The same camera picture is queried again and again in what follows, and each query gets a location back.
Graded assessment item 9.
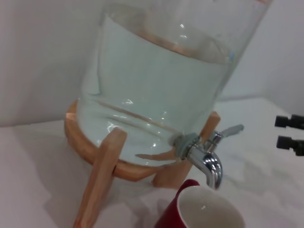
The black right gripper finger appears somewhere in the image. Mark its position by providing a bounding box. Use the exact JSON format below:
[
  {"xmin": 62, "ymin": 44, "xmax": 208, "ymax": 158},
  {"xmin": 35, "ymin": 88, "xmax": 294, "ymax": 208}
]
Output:
[
  {"xmin": 275, "ymin": 114, "xmax": 304, "ymax": 131},
  {"xmin": 276, "ymin": 135, "xmax": 304, "ymax": 157}
]

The red ceramic cup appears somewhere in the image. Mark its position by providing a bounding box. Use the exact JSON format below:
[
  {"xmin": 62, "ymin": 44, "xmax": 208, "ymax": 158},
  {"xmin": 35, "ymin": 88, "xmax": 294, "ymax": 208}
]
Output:
[{"xmin": 153, "ymin": 179, "xmax": 245, "ymax": 228}]

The chrome faucet tap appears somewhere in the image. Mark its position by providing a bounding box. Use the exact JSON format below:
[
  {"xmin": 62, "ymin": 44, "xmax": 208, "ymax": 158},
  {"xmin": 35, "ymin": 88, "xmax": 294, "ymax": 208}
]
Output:
[{"xmin": 170, "ymin": 123, "xmax": 245, "ymax": 190}]

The glass water dispenser jar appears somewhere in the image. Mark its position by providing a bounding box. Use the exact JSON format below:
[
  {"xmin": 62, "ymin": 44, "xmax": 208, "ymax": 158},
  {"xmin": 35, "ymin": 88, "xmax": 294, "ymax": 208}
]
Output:
[{"xmin": 77, "ymin": 0, "xmax": 276, "ymax": 167}]

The wooden dispenser stand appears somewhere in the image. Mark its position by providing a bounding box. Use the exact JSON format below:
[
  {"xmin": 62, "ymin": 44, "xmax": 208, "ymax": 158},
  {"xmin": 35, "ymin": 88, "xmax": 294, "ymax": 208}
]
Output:
[{"xmin": 64, "ymin": 99, "xmax": 221, "ymax": 228}]

